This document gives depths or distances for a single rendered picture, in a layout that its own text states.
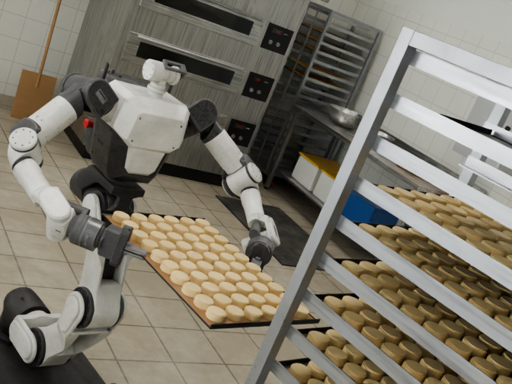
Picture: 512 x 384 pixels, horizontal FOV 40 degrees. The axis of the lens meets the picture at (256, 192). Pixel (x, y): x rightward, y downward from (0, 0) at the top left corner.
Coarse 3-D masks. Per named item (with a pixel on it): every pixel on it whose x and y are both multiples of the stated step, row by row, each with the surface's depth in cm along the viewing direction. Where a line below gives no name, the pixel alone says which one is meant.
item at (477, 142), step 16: (400, 96) 138; (400, 112) 138; (416, 112) 135; (432, 112) 133; (432, 128) 132; (448, 128) 130; (464, 128) 128; (464, 144) 127; (480, 144) 125; (496, 144) 123; (496, 160) 123
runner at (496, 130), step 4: (484, 124) 170; (488, 124) 170; (492, 124) 169; (488, 128) 169; (492, 128) 169; (496, 128) 168; (500, 128) 167; (492, 132) 169; (496, 132) 168; (500, 132) 167; (504, 132) 166; (508, 132) 166; (500, 136) 167; (504, 136) 166; (508, 136) 166; (508, 140) 166
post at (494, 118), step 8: (496, 104) 169; (496, 112) 169; (504, 112) 168; (488, 120) 170; (496, 120) 169; (504, 120) 170; (472, 152) 172; (480, 160) 171; (464, 168) 173; (464, 176) 173; (472, 176) 172; (472, 184) 174
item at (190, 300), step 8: (120, 224) 209; (152, 264) 192; (160, 264) 194; (160, 272) 189; (168, 280) 187; (176, 288) 184; (184, 296) 181; (192, 304) 179; (248, 304) 192; (264, 304) 196; (200, 312) 177; (208, 320) 175; (224, 320) 178; (248, 320) 183; (264, 320) 187
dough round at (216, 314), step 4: (208, 308) 177; (212, 308) 177; (216, 308) 178; (220, 308) 179; (208, 312) 175; (212, 312) 175; (216, 312) 176; (220, 312) 176; (224, 312) 177; (208, 316) 175; (212, 316) 175; (216, 316) 174; (220, 316) 175; (224, 316) 176; (212, 320) 175; (216, 320) 175; (220, 320) 175
